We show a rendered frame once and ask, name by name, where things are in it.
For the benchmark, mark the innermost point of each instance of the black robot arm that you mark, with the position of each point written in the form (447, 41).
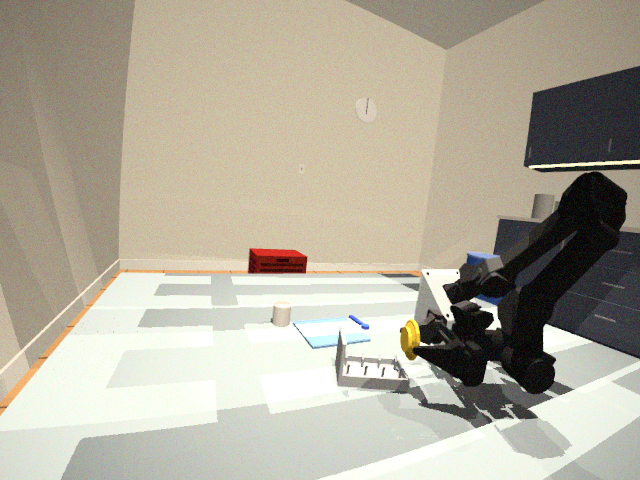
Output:
(594, 206)

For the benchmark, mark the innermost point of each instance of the white dish rack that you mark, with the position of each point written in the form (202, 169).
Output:
(373, 372)

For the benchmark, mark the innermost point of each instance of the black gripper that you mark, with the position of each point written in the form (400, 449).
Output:
(463, 359)

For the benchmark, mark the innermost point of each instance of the yellow round plate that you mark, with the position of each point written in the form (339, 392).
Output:
(409, 337)

